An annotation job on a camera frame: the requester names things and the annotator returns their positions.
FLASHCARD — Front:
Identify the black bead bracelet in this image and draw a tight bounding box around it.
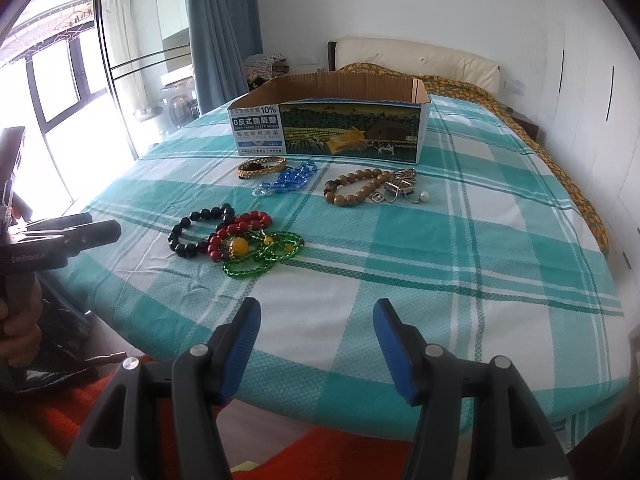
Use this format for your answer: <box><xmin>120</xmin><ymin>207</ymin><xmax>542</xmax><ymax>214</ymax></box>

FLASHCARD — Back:
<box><xmin>168</xmin><ymin>203</ymin><xmax>236</xmax><ymax>260</ymax></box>

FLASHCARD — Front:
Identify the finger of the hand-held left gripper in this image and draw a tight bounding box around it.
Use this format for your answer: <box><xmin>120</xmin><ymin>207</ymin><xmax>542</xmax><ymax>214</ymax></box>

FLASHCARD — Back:
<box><xmin>55</xmin><ymin>219</ymin><xmax>122</xmax><ymax>258</ymax></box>
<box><xmin>22</xmin><ymin>212</ymin><xmax>94</xmax><ymax>237</ymax></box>

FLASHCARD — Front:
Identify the person's left hand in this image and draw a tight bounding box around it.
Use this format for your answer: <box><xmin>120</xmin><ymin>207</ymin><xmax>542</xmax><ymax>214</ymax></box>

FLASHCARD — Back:
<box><xmin>0</xmin><ymin>294</ymin><xmax>42</xmax><ymax>363</ymax></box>

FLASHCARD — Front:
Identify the pile of folded clothes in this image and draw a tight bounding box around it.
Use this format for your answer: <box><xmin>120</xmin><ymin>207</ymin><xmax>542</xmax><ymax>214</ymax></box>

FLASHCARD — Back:
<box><xmin>244</xmin><ymin>52</ymin><xmax>291</xmax><ymax>92</ymax></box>

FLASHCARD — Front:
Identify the printed cardboard box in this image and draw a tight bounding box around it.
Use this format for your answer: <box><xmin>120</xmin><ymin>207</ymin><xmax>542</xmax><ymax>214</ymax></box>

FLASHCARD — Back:
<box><xmin>227</xmin><ymin>71</ymin><xmax>432</xmax><ymax>165</ymax></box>

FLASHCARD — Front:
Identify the red bead bracelet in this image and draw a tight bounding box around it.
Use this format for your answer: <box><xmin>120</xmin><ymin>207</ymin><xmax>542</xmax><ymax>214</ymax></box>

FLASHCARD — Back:
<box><xmin>206</xmin><ymin>211</ymin><xmax>273</xmax><ymax>263</ymax></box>

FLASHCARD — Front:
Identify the blue glass bead bracelet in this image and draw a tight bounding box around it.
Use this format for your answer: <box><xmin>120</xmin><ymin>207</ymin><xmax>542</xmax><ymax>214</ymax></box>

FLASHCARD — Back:
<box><xmin>251</xmin><ymin>159</ymin><xmax>318</xmax><ymax>197</ymax></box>

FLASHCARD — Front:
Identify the white wardrobe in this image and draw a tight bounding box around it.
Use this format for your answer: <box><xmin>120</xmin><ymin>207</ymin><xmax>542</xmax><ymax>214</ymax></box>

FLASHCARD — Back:
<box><xmin>540</xmin><ymin>5</ymin><xmax>640</xmax><ymax>311</ymax></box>

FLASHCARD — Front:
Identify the blue curtain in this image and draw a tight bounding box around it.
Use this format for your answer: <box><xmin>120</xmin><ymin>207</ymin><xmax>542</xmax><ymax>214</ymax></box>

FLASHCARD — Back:
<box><xmin>181</xmin><ymin>0</ymin><xmax>261</xmax><ymax>116</ymax></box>

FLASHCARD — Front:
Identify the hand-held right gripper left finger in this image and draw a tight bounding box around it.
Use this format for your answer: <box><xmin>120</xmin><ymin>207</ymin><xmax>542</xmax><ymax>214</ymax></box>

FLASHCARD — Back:
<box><xmin>64</xmin><ymin>297</ymin><xmax>262</xmax><ymax>480</ymax></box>

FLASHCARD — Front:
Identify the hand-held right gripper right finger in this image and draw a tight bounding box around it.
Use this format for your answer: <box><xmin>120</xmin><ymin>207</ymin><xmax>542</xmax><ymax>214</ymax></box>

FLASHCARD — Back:
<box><xmin>372</xmin><ymin>298</ymin><xmax>573</xmax><ymax>480</ymax></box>

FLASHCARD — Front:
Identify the gold braided bracelet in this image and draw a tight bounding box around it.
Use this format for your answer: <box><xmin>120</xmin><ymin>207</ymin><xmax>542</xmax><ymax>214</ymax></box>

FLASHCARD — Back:
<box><xmin>236</xmin><ymin>156</ymin><xmax>287</xmax><ymax>179</ymax></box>

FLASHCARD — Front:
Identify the green bead necklace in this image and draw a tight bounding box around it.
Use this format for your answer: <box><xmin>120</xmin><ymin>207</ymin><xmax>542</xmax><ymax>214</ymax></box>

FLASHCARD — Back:
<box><xmin>221</xmin><ymin>230</ymin><xmax>306</xmax><ymax>278</ymax></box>

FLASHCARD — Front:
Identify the brown wooden bead bracelet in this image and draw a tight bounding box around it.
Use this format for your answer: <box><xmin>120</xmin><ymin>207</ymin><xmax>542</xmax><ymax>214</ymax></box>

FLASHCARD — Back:
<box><xmin>323</xmin><ymin>168</ymin><xmax>393</xmax><ymax>206</ymax></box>

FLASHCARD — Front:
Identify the white sheer curtain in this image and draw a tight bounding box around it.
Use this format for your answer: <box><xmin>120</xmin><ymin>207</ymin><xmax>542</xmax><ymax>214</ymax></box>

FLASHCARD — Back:
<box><xmin>102</xmin><ymin>0</ymin><xmax>137</xmax><ymax>111</ymax></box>

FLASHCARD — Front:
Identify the silver washing machine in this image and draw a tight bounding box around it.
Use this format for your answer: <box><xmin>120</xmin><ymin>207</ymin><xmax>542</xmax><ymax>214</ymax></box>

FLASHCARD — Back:
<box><xmin>160</xmin><ymin>72</ymin><xmax>201</xmax><ymax>128</ymax></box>

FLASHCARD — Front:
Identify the dark wooden nightstand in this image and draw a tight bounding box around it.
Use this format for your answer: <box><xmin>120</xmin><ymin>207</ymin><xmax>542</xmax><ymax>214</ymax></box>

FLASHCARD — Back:
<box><xmin>505</xmin><ymin>110</ymin><xmax>541</xmax><ymax>143</ymax></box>

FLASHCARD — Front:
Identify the silver metal jewelry pile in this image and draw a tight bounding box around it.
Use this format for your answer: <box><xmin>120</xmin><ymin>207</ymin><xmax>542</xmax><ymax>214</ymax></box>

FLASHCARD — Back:
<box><xmin>370</xmin><ymin>167</ymin><xmax>420</xmax><ymax>206</ymax></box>

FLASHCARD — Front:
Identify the red rug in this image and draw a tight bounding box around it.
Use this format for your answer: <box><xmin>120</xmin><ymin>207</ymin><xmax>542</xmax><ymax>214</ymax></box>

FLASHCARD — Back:
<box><xmin>0</xmin><ymin>355</ymin><xmax>416</xmax><ymax>480</ymax></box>

